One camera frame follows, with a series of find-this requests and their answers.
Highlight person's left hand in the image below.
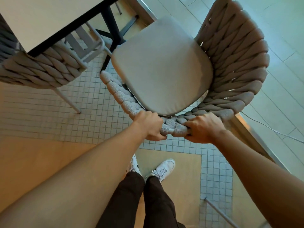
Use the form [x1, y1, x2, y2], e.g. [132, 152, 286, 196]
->
[132, 111, 167, 141]

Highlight person's right hand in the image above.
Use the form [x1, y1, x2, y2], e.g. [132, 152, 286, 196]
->
[184, 113, 227, 144]

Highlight grey woven rope chair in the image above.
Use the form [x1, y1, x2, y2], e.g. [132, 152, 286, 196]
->
[100, 0, 270, 138]
[0, 13, 112, 114]

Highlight person's right forearm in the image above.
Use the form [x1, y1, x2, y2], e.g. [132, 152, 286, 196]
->
[211, 129, 304, 228]

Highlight person's left forearm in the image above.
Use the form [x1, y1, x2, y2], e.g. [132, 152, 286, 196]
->
[0, 124, 143, 228]

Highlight person's right white sneaker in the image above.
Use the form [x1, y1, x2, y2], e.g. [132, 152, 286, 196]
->
[144, 159, 176, 183]

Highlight person's white sneaker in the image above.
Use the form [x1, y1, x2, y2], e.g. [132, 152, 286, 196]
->
[127, 154, 142, 176]
[144, 159, 176, 183]

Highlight person's left white sneaker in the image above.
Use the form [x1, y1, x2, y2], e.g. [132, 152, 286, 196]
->
[127, 154, 142, 176]

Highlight person's dark brown trousers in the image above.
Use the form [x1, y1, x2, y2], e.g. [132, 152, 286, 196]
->
[96, 171, 186, 228]

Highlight grey seat cushion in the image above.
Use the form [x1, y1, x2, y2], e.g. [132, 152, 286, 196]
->
[111, 16, 214, 117]

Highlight thin grey floor cable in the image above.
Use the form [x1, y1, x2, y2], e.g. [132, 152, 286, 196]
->
[241, 111, 304, 144]

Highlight white table with black frame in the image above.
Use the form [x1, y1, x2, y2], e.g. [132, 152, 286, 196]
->
[0, 0, 140, 72]

